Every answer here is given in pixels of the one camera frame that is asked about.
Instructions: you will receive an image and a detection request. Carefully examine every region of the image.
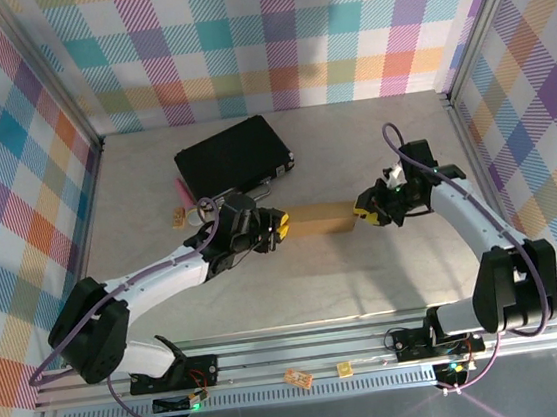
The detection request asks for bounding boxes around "black right controller board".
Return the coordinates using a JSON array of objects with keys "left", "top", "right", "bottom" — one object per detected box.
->
[{"left": 434, "top": 357, "right": 480, "bottom": 388}]

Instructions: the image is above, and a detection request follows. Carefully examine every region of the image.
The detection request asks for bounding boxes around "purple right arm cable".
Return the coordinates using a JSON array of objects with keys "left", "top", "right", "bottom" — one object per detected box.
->
[{"left": 380, "top": 107, "right": 557, "bottom": 399}]

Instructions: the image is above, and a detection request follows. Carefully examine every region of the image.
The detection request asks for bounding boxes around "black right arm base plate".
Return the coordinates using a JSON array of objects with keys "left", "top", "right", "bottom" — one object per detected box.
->
[{"left": 390, "top": 320, "right": 487, "bottom": 363}]

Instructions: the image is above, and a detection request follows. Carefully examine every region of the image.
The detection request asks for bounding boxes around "black left controller board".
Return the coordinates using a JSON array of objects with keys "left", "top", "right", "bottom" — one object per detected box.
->
[{"left": 150, "top": 386, "right": 213, "bottom": 417}]

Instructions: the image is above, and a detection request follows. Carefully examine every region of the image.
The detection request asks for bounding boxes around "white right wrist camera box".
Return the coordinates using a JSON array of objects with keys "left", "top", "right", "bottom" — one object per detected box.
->
[{"left": 382, "top": 163, "right": 408, "bottom": 188}]

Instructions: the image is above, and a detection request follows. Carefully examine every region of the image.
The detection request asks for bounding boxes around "slotted metal cable duct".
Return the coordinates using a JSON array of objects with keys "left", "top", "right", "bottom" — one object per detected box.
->
[{"left": 54, "top": 368, "right": 446, "bottom": 417}]

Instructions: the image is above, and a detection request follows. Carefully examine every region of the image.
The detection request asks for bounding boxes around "brown cardboard box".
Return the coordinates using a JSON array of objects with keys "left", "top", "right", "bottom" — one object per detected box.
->
[{"left": 282, "top": 199, "right": 361, "bottom": 242}]

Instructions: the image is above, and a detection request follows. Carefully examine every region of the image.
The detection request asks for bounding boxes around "orange printed tag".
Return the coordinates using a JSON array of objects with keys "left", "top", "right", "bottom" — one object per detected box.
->
[{"left": 282, "top": 365, "right": 314, "bottom": 391}]

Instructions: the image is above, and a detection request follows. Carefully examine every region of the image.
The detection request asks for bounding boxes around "black briefcase with silver fittings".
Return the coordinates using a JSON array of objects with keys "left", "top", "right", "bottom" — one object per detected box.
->
[{"left": 170, "top": 112, "right": 302, "bottom": 216}]

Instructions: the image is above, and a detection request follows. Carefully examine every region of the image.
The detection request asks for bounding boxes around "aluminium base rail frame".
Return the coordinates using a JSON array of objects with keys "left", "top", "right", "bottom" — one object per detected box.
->
[{"left": 26, "top": 290, "right": 557, "bottom": 413}]

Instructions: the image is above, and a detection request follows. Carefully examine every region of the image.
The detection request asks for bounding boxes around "black controller board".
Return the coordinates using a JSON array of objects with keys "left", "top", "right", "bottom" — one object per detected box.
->
[
  {"left": 434, "top": 357, "right": 480, "bottom": 388},
  {"left": 150, "top": 386, "right": 213, "bottom": 417}
]

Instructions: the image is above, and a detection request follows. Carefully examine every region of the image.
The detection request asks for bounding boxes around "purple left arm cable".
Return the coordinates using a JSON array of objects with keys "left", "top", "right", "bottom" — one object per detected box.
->
[{"left": 10, "top": 196, "right": 246, "bottom": 417}]

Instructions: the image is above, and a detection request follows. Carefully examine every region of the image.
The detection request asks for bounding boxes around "aluminium corner post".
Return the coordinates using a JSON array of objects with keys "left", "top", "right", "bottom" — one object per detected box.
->
[
  {"left": 0, "top": 0, "right": 107, "bottom": 164},
  {"left": 428, "top": 0, "right": 548, "bottom": 108}
]

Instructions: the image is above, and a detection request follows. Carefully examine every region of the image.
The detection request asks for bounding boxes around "pink pen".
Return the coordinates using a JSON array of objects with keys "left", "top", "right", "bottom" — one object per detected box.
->
[{"left": 174, "top": 176, "right": 197, "bottom": 214}]

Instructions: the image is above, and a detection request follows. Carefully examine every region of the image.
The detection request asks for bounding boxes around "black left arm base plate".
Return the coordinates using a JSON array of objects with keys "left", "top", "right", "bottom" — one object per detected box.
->
[{"left": 126, "top": 353, "right": 222, "bottom": 397}]

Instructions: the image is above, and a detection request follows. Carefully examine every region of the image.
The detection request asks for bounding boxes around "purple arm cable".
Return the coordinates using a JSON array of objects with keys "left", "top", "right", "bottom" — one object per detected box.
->
[
  {"left": 10, "top": 196, "right": 246, "bottom": 417},
  {"left": 380, "top": 107, "right": 557, "bottom": 399}
]

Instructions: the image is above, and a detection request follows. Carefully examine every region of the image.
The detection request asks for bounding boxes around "aluminium side rail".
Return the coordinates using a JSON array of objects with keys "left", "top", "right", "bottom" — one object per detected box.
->
[
  {"left": 438, "top": 83, "right": 545, "bottom": 318},
  {"left": 38, "top": 137, "right": 131, "bottom": 369}
]

